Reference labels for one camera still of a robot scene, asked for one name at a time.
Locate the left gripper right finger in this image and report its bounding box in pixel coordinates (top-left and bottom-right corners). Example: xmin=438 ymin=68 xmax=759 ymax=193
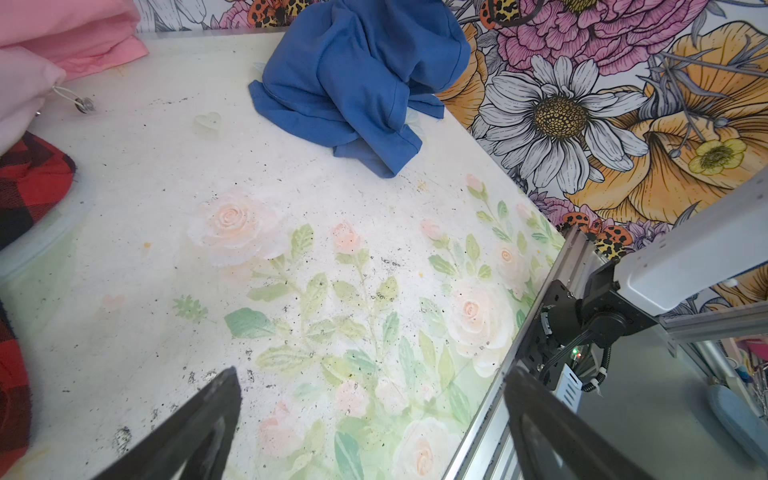
xmin=504 ymin=367 xmax=651 ymax=480

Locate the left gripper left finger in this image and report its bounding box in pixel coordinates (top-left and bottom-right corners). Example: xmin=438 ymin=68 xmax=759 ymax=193
xmin=97 ymin=367 xmax=242 ymax=479

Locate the blue cloth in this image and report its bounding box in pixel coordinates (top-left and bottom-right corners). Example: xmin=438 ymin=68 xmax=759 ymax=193
xmin=249 ymin=1 xmax=471 ymax=178

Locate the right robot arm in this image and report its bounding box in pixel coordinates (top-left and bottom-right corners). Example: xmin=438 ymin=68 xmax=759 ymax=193
xmin=537 ymin=170 xmax=767 ymax=349

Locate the red black plaid cloth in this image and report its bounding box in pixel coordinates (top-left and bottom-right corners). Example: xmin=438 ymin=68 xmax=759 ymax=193
xmin=1 ymin=132 xmax=76 ymax=474

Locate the pink cloth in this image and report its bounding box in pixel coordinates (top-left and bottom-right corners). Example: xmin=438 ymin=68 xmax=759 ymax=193
xmin=1 ymin=1 xmax=148 ymax=153

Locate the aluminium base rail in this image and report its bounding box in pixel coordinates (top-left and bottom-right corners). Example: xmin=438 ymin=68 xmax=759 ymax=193
xmin=444 ymin=228 xmax=604 ymax=479

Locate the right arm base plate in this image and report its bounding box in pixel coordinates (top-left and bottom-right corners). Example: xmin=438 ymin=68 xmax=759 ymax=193
xmin=518 ymin=280 xmax=595 ymax=391

